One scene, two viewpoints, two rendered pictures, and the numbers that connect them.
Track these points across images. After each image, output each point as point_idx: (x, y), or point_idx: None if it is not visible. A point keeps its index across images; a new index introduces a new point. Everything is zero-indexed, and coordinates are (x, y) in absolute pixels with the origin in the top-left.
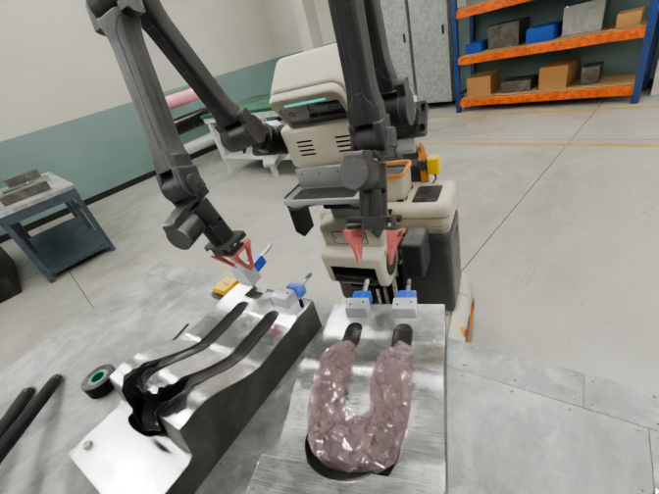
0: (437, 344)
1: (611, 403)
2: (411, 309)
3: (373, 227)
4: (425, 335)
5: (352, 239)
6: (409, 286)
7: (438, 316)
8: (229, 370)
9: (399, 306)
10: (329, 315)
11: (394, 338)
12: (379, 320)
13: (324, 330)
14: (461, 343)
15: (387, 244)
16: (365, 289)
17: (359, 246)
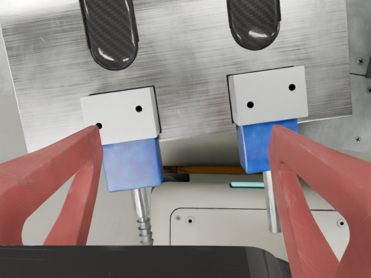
0: (11, 7)
1: None
2: (90, 95)
3: (109, 268)
4: (52, 35)
5: (359, 180)
6: (137, 213)
7: (33, 112)
8: None
9: (128, 101)
10: (356, 121)
11: (130, 11)
12: (191, 70)
13: (353, 63)
14: (10, 87)
15: (32, 166)
16: (269, 185)
17: (301, 225)
